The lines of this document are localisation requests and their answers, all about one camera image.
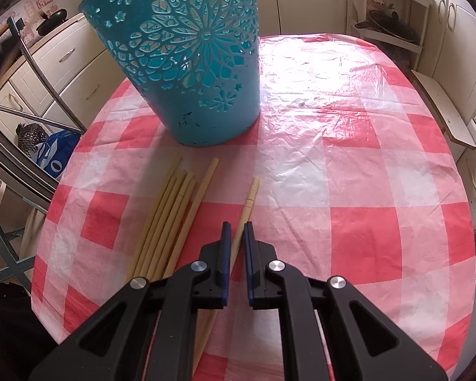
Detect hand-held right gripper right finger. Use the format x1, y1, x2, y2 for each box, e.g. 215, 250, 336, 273
243, 221, 449, 381

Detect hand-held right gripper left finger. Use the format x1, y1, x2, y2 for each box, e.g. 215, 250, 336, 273
28, 221, 233, 381

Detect single bamboo chopstick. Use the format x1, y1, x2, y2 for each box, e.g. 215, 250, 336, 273
191, 177, 261, 371

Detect bunch of bamboo chopsticks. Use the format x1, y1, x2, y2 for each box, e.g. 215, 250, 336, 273
126, 157, 220, 282

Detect blue perforated plastic basket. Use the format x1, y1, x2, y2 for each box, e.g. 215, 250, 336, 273
77, 0, 261, 147

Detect red white checked tablecloth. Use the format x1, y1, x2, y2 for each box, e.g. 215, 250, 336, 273
31, 34, 476, 381

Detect blue plastic bag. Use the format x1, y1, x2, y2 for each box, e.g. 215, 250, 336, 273
34, 129, 82, 181

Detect grey folding stand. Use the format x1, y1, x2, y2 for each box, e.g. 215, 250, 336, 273
0, 222, 36, 294

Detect dark mesh object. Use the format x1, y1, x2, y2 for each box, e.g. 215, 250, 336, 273
16, 123, 48, 155

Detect white wooden stool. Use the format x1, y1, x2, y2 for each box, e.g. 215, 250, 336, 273
410, 69, 476, 151

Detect large black wok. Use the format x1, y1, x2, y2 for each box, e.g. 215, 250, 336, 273
355, 10, 419, 46

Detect white rolling cart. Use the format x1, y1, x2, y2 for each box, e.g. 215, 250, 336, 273
347, 0, 431, 54

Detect small black wok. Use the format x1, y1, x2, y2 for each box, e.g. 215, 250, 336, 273
36, 8, 69, 34

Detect cream corner base cabinets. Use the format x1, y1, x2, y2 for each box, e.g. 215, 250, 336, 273
410, 0, 476, 231

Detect metal tube chair frame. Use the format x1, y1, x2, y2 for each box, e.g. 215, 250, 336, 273
0, 16, 89, 215

